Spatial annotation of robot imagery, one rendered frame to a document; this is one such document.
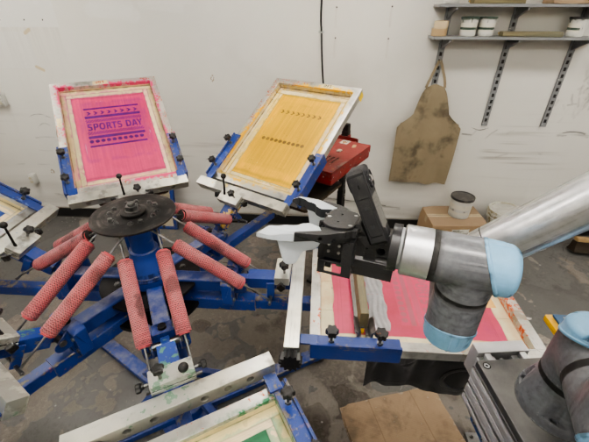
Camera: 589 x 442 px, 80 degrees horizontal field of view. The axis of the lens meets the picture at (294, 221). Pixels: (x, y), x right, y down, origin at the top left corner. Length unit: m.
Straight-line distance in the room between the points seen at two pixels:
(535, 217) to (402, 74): 2.62
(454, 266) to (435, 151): 2.86
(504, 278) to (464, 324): 0.10
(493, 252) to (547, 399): 0.44
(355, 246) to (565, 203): 0.30
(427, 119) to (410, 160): 0.36
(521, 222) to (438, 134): 2.70
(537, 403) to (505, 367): 0.11
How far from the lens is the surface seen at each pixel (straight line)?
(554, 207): 0.64
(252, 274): 1.42
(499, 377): 0.96
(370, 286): 1.52
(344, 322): 1.37
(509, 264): 0.52
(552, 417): 0.92
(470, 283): 0.53
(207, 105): 3.31
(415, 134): 3.27
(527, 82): 3.52
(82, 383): 2.67
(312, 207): 0.60
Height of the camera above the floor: 1.97
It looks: 32 degrees down
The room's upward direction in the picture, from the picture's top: straight up
